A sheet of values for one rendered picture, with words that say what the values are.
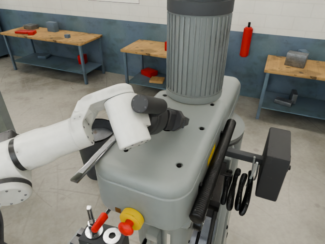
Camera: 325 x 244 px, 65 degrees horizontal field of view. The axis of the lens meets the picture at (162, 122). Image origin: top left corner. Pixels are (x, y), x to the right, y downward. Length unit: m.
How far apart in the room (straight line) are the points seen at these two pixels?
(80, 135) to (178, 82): 0.44
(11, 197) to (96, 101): 0.24
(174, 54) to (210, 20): 0.15
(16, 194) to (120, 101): 0.26
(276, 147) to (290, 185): 2.51
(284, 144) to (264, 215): 2.08
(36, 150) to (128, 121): 0.17
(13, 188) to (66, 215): 2.53
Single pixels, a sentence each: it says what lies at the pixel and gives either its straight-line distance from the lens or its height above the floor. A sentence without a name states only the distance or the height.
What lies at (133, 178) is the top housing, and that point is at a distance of 0.59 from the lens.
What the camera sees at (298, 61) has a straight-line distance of 4.45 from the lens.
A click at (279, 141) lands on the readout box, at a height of 1.72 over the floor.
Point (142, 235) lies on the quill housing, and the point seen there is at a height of 1.46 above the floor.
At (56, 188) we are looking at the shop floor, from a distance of 3.37.
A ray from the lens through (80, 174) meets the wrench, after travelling 0.61.
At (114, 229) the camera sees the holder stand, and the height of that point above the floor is 1.13.
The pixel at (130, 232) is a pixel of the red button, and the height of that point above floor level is 1.77.
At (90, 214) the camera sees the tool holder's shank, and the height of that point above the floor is 1.27.
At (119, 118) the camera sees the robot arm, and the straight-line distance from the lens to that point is 0.48.
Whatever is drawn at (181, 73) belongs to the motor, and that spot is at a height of 1.99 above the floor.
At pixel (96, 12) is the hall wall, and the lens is 6.04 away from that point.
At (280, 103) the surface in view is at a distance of 4.68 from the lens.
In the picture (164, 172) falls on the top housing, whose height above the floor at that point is 1.89.
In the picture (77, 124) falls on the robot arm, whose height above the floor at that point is 2.05.
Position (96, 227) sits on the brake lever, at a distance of 0.74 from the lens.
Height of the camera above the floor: 2.30
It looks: 33 degrees down
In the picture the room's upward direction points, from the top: straight up
